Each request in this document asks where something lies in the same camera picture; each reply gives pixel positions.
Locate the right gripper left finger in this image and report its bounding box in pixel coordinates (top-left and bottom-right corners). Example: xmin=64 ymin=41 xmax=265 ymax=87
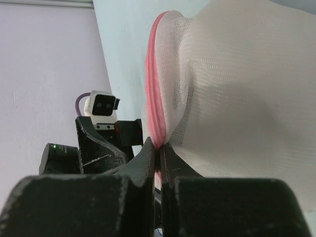
xmin=0 ymin=139 xmax=155 ymax=237

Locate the white mesh laundry bag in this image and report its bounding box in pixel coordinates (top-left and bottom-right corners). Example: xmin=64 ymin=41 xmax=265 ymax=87
xmin=145 ymin=0 xmax=316 ymax=211

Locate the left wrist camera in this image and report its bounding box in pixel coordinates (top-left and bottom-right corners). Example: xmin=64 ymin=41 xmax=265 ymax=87
xmin=83 ymin=90 xmax=120 ymax=130

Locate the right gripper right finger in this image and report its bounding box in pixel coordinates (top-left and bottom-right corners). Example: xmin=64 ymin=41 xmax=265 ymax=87
xmin=158 ymin=144 xmax=311 ymax=237

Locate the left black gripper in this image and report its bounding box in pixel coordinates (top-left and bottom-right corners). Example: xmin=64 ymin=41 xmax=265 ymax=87
xmin=75 ymin=116 xmax=143 ymax=174

